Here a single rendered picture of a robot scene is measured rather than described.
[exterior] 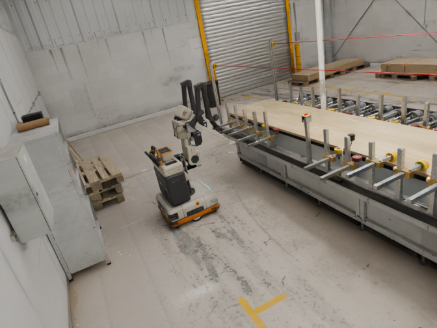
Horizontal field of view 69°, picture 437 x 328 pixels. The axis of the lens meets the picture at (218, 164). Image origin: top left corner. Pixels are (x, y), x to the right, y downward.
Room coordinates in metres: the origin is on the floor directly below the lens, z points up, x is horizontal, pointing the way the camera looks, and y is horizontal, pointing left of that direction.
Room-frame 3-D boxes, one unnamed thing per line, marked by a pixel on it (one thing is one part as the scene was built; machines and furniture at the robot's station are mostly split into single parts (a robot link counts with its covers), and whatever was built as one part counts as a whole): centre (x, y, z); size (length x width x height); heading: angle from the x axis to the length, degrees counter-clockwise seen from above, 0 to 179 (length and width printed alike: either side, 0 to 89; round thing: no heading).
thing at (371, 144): (2.28, -1.22, 0.89); 0.04 x 0.04 x 0.48; 22
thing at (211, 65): (4.91, -0.21, 1.20); 0.15 x 0.12 x 1.00; 22
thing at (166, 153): (3.67, 0.61, 0.87); 0.23 x 0.15 x 0.11; 22
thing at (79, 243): (3.26, 1.76, 0.78); 0.90 x 0.45 x 1.55; 22
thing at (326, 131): (2.75, -1.03, 0.89); 0.04 x 0.04 x 0.48; 22
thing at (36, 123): (3.36, 1.81, 1.59); 0.30 x 0.08 x 0.08; 112
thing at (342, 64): (10.52, -4.14, 0.23); 2.41 x 0.77 x 0.17; 113
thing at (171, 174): (3.68, 0.59, 0.59); 0.55 x 0.34 x 0.83; 22
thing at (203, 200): (3.71, 0.51, 0.16); 0.67 x 0.64 x 0.25; 112
